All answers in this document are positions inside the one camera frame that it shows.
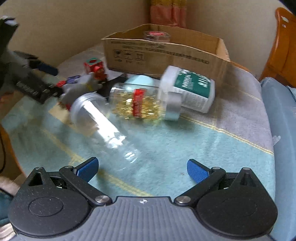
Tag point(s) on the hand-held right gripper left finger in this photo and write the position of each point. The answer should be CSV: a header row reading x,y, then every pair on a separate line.
x,y
89,168

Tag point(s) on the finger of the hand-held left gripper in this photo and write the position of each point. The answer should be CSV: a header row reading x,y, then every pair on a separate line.
x,y
34,89
47,68

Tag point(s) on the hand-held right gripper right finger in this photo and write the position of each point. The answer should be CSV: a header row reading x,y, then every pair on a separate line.
x,y
196,172

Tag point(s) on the grey toy figure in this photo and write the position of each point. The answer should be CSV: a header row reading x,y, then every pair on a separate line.
x,y
78,89

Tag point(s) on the clear plastic bottle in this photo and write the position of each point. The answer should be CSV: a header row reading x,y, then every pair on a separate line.
x,y
101,122

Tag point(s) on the clear jar of yellow capsules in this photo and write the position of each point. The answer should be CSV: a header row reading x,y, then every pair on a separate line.
x,y
138,104

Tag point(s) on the white supplement bottle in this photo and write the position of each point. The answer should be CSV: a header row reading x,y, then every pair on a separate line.
x,y
192,90

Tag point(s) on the light blue egg-shaped case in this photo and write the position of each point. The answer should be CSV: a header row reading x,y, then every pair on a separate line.
x,y
141,80

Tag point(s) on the cardboard box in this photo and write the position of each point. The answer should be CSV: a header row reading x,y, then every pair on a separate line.
x,y
166,55

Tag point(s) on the small blue toy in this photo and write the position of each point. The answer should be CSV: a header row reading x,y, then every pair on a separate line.
x,y
72,80

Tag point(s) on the red toy cube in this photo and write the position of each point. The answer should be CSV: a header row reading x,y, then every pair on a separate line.
x,y
90,64

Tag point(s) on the blue pillow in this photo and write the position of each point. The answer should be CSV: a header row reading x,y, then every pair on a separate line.
x,y
282,139

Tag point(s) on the clear round container red label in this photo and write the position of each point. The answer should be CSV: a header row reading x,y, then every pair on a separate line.
x,y
157,36

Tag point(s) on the pink curtain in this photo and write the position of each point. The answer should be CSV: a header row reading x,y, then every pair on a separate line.
x,y
167,14

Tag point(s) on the wooden chair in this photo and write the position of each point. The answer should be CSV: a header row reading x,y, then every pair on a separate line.
x,y
281,51

